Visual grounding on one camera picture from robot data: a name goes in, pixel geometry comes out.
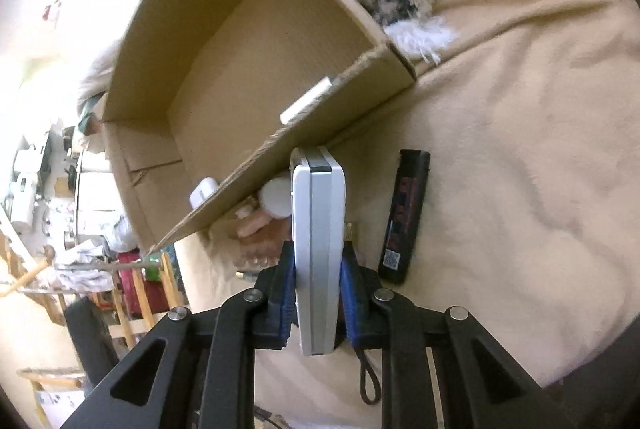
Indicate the wooden railing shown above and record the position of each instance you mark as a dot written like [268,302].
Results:
[145,304]

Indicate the beige bed sheet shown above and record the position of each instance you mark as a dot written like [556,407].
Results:
[500,159]

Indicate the black lighter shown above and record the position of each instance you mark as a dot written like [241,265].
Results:
[405,219]

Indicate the brown translucent hair clip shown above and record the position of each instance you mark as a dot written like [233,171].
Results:
[260,240]

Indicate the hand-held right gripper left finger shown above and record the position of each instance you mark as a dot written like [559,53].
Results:
[286,304]

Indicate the black chair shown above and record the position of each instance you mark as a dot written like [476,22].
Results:
[92,339]

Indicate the white cloth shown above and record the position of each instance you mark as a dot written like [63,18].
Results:
[80,271]

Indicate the bottle with white cap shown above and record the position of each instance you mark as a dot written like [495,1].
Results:
[275,200]

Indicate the white earbuds case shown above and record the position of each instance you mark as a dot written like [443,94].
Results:
[204,195]

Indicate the white power bank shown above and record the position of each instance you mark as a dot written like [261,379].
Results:
[320,234]

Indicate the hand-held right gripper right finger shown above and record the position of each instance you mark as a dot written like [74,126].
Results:
[350,304]

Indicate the cardboard box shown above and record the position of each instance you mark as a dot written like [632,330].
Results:
[225,59]

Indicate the red bag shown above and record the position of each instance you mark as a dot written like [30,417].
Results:
[131,274]

